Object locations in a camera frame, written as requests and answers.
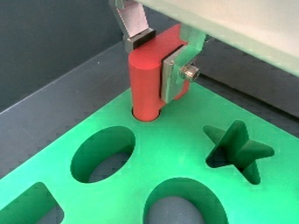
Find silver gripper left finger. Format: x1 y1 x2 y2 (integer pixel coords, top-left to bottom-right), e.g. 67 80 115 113
108 0 155 53

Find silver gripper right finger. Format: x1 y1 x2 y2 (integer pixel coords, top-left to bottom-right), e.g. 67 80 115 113
162 24 206 103

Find red square-circle peg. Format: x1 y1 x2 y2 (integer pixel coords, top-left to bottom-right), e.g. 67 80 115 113
128 24 186 122

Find green foam shape-sorter block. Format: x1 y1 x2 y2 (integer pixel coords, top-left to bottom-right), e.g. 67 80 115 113
0 85 299 224

